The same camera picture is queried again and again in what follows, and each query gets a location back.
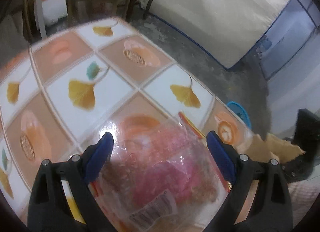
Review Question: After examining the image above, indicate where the pink clear plastic wrapper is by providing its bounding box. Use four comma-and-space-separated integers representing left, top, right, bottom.
89, 112, 229, 231

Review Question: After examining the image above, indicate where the pink checkered sleeve forearm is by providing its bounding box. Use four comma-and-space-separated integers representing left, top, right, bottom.
288, 180, 320, 227

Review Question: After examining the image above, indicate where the blue plastic trash basket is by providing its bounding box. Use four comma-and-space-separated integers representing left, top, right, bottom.
227, 101, 252, 129

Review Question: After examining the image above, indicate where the brown paper bag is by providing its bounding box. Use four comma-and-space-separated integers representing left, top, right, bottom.
236, 133, 305, 164

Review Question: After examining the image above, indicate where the white mattress blue trim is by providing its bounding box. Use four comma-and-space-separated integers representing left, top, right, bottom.
151, 0, 290, 69

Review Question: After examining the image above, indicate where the wooden side table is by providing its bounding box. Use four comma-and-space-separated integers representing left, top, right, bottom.
21, 0, 47, 43

